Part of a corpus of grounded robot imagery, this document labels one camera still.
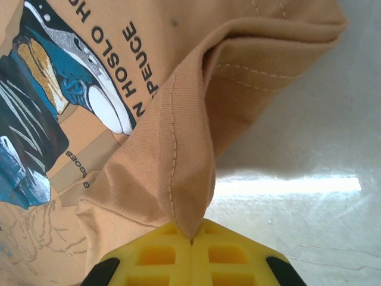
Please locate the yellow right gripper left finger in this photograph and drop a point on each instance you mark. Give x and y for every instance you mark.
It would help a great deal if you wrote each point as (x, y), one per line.
(134, 256)

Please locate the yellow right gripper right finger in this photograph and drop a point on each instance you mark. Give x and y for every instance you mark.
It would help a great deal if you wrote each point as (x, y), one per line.
(256, 262)

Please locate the tan printed t-shirt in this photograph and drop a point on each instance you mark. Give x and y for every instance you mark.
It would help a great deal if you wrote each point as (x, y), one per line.
(238, 44)

